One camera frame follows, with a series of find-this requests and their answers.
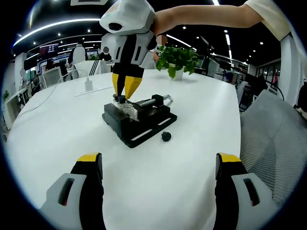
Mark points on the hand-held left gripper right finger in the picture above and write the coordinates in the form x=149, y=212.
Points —
x=227, y=187

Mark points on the grey mesh office chair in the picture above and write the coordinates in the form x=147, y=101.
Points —
x=271, y=143

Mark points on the person's body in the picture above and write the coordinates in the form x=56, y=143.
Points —
x=275, y=16

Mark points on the white office chair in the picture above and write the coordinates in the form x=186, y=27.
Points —
x=52, y=77

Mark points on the clear glass vial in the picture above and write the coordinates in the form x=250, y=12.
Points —
x=120, y=106
x=132, y=113

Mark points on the green potted plant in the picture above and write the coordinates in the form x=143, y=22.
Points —
x=177, y=60

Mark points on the person's right forearm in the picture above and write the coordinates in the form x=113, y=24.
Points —
x=204, y=16

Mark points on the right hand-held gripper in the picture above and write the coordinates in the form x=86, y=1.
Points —
x=130, y=16

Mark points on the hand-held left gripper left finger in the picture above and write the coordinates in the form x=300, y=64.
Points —
x=90, y=182

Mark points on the white table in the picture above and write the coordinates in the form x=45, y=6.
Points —
x=180, y=182

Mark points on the white charger plug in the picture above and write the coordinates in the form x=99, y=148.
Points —
x=88, y=84

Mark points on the black vise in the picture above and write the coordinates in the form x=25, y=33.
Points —
x=141, y=127

